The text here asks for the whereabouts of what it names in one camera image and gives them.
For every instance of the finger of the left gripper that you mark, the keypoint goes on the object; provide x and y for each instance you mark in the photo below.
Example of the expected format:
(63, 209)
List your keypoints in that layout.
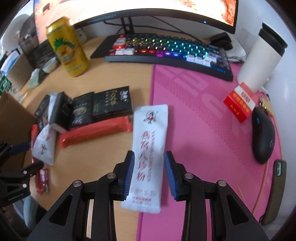
(22, 174)
(12, 150)

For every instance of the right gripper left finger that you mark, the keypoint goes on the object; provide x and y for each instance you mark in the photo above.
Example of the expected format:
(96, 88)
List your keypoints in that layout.
(67, 218)

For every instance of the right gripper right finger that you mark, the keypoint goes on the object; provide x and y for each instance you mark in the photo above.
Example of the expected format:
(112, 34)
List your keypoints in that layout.
(230, 218)

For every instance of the white sachet red text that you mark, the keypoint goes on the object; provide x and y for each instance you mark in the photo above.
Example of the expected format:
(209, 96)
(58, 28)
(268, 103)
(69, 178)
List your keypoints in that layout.
(150, 124)

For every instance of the brown cardboard box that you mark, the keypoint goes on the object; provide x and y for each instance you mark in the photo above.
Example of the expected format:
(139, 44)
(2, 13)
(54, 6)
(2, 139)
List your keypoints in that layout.
(16, 121)

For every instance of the silver white sachet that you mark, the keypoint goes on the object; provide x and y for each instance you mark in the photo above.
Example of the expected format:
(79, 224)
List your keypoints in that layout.
(44, 146)

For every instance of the smartphone dark case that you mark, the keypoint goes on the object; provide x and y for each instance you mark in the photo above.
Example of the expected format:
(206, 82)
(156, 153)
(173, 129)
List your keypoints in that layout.
(276, 192)

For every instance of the upright black tissue pack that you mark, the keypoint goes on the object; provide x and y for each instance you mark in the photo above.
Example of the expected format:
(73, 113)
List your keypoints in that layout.
(61, 114)

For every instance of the green cloth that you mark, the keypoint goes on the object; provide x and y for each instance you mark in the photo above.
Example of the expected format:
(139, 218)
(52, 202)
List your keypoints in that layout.
(37, 77)

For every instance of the black Face tissue pack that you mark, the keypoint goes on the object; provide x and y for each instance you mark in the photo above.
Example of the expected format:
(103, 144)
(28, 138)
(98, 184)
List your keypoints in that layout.
(82, 110)
(112, 103)

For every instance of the pink desk mat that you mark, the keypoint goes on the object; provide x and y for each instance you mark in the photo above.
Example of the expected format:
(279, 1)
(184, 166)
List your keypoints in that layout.
(206, 137)

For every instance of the white tea cup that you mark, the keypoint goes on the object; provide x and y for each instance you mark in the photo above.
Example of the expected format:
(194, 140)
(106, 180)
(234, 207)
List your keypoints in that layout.
(50, 65)

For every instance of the black computer mouse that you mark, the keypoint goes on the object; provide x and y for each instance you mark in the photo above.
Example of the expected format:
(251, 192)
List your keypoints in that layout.
(263, 135)

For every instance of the black drawer organizer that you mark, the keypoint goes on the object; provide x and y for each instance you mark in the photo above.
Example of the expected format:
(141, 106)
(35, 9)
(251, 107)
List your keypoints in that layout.
(37, 54)

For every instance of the long red snack bar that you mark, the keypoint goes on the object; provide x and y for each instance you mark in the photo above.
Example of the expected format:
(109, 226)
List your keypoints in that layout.
(95, 130)

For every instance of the yellow pineapple drink can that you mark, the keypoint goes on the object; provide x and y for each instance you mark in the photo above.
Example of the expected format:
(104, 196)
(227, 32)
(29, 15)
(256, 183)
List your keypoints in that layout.
(65, 44)

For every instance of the red cigarette pack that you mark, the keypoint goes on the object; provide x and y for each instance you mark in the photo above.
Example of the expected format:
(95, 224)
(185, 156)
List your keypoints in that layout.
(241, 101)

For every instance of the black monitor stand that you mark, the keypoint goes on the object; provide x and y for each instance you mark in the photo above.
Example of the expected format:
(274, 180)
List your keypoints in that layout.
(104, 48)

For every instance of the white tumbler black lid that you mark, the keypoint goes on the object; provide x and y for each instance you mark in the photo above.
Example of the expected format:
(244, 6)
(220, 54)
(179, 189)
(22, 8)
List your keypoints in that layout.
(263, 58)

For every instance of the RGB backlit keyboard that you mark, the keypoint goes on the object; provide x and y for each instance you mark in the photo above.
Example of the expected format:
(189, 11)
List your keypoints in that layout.
(171, 51)

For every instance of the curved monitor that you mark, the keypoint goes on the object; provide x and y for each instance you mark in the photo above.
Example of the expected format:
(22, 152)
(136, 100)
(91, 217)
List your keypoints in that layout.
(218, 14)

